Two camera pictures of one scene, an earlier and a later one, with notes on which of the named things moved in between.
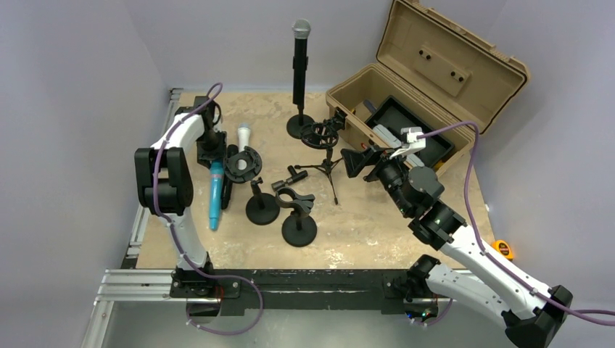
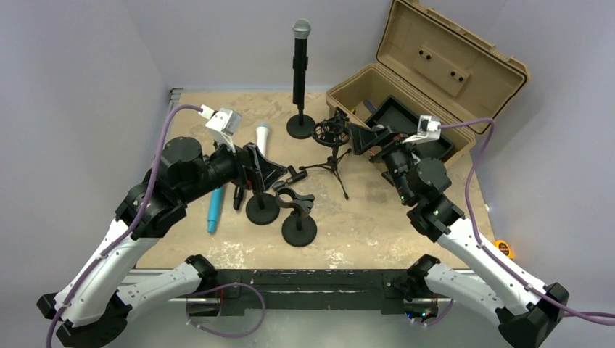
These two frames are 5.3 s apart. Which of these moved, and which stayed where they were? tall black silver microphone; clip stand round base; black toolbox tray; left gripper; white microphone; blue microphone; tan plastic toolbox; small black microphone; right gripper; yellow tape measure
Moved: white microphone; right gripper; left gripper; small black microphone
Stayed: yellow tape measure; blue microphone; tan plastic toolbox; clip stand round base; tall black silver microphone; black toolbox tray
